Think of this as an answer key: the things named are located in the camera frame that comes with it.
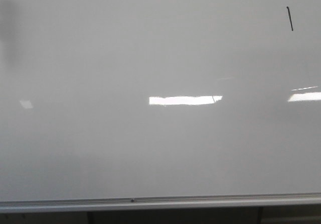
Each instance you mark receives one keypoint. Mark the grey whiteboard marker tray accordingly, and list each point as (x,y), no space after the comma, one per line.
(141,203)

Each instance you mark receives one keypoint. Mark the white whiteboard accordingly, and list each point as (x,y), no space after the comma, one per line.
(153,99)

